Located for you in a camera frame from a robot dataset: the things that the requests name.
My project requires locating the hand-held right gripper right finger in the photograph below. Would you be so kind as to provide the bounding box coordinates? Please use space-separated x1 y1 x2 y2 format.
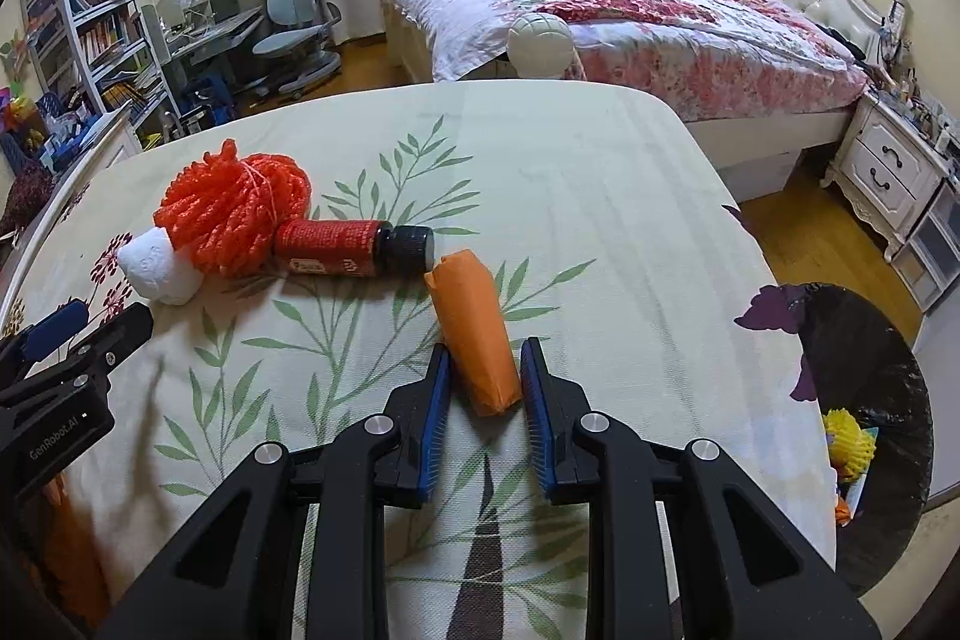
520 336 882 640

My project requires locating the bin with black bag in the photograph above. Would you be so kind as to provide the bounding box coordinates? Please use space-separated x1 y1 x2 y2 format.
793 283 935 597

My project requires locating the floral quilt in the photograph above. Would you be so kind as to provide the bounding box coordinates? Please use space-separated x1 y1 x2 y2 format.
379 0 875 120

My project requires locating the plastic drawer unit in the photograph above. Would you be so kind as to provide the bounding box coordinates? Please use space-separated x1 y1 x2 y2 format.
891 181 960 313

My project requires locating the crumpled white tissue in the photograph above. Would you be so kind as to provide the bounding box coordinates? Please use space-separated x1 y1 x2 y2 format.
116 225 203 307

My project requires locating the red bottle black cap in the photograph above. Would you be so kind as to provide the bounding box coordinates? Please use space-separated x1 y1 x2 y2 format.
273 218 437 280

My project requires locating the orange foam net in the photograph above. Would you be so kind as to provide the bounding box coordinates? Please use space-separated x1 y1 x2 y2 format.
156 138 313 280

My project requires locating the blue-grey desk chair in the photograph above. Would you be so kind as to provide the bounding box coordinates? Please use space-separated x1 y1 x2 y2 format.
250 0 344 103

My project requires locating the white nightstand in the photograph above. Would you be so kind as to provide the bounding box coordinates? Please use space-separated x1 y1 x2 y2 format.
820 87 947 260

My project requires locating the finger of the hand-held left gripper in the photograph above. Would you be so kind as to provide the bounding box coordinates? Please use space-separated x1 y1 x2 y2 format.
70 302 155 380
0 301 89 380

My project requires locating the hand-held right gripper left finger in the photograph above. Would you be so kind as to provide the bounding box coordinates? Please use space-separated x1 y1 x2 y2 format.
97 344 455 640

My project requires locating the orange cloth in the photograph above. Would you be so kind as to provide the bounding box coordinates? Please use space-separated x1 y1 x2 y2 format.
41 481 110 630

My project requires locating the grey desk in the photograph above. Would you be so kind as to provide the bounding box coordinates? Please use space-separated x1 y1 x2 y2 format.
133 5 265 88

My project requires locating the orange paper tube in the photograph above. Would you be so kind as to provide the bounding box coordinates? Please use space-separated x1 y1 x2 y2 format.
423 248 523 418

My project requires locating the yellow foam net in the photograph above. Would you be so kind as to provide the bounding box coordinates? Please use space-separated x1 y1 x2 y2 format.
822 409 876 480

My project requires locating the white bookshelf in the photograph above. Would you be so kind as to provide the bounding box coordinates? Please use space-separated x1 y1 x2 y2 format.
21 0 182 125

